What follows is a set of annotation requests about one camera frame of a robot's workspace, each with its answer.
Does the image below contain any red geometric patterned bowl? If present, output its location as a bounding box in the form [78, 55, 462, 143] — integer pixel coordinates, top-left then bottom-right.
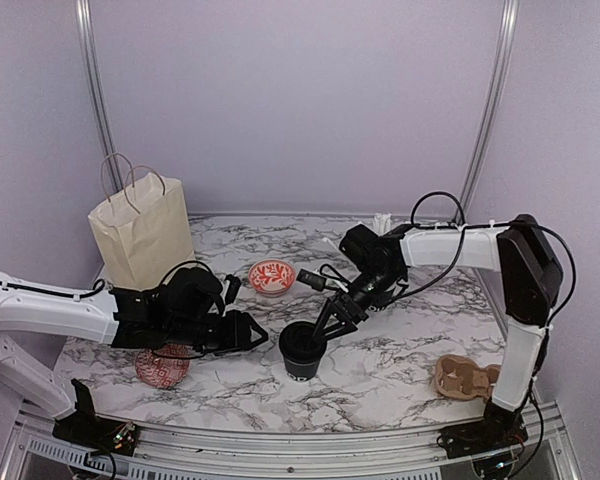
[134, 344, 190, 389]

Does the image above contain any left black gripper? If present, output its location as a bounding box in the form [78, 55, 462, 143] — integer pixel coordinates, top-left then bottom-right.
[166, 310, 269, 357]

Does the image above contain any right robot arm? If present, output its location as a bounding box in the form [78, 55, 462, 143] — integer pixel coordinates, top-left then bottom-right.
[313, 214, 564, 448]

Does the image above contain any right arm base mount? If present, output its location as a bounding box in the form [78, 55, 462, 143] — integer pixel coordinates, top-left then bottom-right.
[436, 400, 529, 459]

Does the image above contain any red floral small bowl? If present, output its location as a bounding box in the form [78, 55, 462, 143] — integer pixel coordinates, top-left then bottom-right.
[248, 259, 296, 296]

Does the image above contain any aluminium front rail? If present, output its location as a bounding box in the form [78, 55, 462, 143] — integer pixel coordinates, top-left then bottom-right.
[0, 402, 582, 479]

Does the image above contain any black paper coffee cup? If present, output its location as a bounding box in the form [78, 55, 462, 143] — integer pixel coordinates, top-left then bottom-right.
[283, 356, 321, 382]

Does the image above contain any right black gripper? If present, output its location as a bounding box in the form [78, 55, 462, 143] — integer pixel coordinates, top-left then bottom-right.
[312, 266, 402, 344]

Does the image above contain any brown cardboard cup carrier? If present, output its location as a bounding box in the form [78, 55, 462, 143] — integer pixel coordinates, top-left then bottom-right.
[434, 354, 501, 402]

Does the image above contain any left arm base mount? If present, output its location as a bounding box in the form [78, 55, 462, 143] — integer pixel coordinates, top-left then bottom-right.
[52, 379, 139, 457]

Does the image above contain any black plastic cup lid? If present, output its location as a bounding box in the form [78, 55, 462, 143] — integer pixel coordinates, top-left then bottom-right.
[279, 321, 327, 364]

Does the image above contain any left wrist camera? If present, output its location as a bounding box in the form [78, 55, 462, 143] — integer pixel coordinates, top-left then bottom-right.
[224, 274, 242, 305]

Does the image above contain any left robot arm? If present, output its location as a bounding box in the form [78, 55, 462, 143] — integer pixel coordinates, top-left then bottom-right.
[0, 260, 269, 445]

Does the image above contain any beige paper bag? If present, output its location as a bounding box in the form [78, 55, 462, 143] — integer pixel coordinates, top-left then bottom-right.
[88, 165, 195, 290]

